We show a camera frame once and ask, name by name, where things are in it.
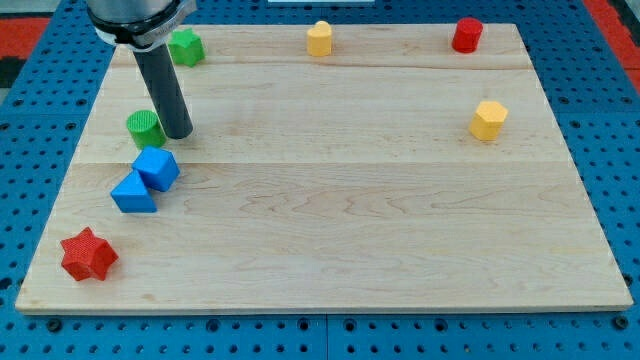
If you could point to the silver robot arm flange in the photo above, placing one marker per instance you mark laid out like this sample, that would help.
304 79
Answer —
140 25

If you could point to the blue cube block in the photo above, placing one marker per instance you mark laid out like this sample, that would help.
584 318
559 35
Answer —
157 167

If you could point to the blue triangle block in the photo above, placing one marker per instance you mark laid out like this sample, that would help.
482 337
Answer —
132 196

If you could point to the light wooden board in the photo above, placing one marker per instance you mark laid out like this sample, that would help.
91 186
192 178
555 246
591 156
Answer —
340 184

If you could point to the yellow heart block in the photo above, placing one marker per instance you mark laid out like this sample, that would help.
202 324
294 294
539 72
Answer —
319 39

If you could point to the yellow hexagon block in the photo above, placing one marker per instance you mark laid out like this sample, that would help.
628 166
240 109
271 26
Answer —
488 119

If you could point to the green cylinder block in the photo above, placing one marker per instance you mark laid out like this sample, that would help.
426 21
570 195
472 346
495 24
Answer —
145 129

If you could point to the green star block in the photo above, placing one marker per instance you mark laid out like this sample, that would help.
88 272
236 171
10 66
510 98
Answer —
186 47

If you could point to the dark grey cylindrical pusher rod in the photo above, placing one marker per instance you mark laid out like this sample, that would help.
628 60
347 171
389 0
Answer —
159 75

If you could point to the red cylinder block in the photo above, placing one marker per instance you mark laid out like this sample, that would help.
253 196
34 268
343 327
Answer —
467 35

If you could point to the red star block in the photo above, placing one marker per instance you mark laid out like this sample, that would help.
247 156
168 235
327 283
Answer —
87 256

